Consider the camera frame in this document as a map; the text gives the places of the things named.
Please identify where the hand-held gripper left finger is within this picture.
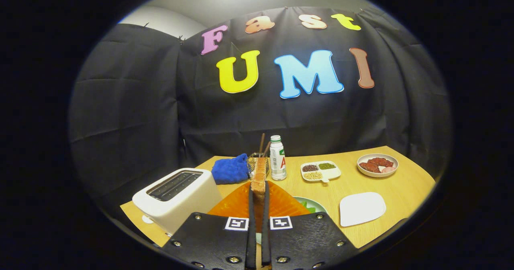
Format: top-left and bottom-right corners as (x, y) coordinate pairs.
(161, 182), (256, 270)

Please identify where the white divided grain dish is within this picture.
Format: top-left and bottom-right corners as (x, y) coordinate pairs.
(300, 161), (342, 183)

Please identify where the cream white toaster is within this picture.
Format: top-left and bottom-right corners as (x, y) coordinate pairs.
(132, 168), (222, 236)

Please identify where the white plastic drink bottle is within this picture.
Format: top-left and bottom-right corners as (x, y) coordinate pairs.
(269, 135), (287, 181)

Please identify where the black backdrop cloth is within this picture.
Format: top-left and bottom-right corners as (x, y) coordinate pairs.
(68, 7), (452, 206)

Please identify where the toasted bread slice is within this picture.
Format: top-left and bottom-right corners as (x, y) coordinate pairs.
(251, 157), (267, 194)

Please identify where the blue oven mitt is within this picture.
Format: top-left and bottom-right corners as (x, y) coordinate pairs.
(211, 153), (250, 185)

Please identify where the white bowl with meat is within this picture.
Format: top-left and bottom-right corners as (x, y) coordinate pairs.
(357, 153), (399, 178)

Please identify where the white square plate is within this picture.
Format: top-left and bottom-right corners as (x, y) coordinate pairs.
(339, 192), (387, 227)

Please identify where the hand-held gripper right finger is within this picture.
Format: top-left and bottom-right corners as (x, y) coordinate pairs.
(262, 180), (358, 268)

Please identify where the metal wire basket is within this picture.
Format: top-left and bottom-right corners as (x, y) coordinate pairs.
(247, 153), (270, 178)

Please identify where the large red meat piece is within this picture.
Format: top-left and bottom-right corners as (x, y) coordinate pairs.
(367, 157), (394, 168)

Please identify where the pale green plate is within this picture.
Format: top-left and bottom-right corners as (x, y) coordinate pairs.
(293, 196), (328, 215)

